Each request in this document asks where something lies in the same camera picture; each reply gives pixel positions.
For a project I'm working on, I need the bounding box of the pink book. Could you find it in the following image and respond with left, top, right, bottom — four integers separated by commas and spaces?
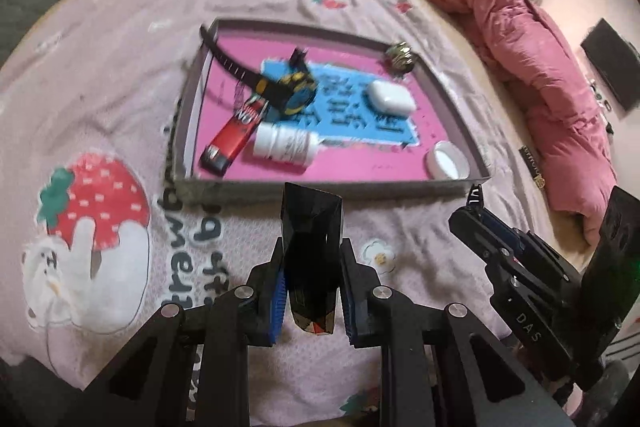
192, 34, 436, 182

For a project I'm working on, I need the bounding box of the black and yellow wristwatch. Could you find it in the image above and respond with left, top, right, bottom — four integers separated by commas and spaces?
199, 25, 318, 114

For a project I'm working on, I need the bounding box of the pink quilt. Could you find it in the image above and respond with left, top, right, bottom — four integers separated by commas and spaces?
414, 0, 618, 248

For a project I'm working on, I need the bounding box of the black wall television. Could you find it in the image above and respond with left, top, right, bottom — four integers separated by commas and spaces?
580, 18, 640, 112

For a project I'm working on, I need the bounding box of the brass threaded fitting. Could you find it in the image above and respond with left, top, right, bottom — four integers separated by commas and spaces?
384, 42, 416, 72

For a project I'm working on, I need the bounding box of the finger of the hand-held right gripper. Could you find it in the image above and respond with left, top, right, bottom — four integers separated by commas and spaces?
467, 184, 532, 254
448, 207, 516, 269

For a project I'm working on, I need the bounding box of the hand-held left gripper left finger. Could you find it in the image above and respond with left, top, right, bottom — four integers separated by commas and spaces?
57, 237, 288, 427

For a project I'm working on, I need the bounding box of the black and gold tag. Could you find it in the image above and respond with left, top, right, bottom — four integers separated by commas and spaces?
520, 146, 546, 188

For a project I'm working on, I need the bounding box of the white bottle cap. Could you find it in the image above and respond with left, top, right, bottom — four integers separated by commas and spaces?
425, 141, 472, 180

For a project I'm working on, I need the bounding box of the black faceted box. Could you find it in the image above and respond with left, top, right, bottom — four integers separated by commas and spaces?
280, 182, 345, 337

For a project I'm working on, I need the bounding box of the white earbuds case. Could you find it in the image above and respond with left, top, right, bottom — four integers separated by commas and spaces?
366, 79, 416, 114

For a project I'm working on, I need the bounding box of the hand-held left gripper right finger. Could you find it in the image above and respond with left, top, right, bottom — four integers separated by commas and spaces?
340, 239, 576, 427

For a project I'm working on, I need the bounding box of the strawberry printed blanket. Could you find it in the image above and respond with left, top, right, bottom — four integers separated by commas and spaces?
0, 0, 551, 427

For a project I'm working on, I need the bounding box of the white pill bottle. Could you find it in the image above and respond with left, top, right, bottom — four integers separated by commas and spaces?
252, 123, 321, 166

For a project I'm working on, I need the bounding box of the shallow grey cardboard box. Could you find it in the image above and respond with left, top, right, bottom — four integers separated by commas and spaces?
165, 18, 492, 202

